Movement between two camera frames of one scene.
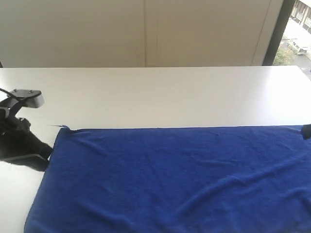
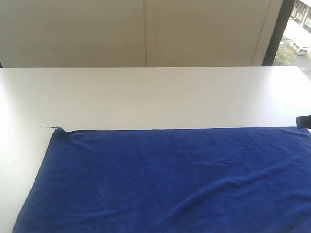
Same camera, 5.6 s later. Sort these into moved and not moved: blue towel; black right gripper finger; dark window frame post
Moved: black right gripper finger
Not moved: blue towel; dark window frame post
